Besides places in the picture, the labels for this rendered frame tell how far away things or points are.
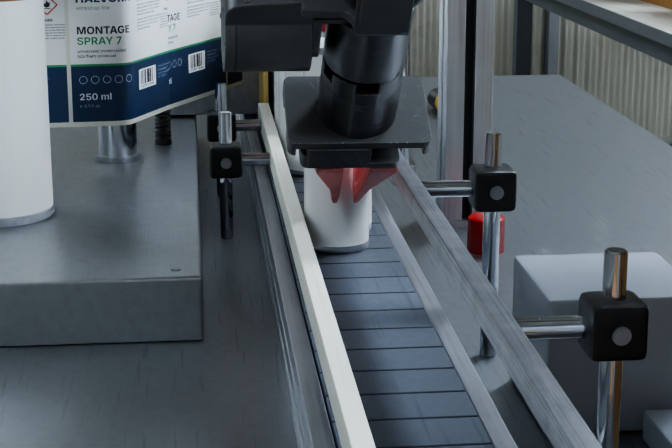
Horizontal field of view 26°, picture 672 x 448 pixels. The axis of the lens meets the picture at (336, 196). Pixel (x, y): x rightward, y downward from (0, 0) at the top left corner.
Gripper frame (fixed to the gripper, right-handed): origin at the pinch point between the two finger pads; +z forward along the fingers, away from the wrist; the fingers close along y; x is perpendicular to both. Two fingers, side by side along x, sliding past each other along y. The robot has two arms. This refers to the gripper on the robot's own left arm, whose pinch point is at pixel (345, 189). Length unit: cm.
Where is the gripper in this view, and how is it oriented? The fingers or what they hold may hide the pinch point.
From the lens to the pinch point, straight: 111.1
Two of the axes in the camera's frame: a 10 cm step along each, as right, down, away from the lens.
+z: -0.8, 6.3, 7.7
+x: 0.9, 7.8, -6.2
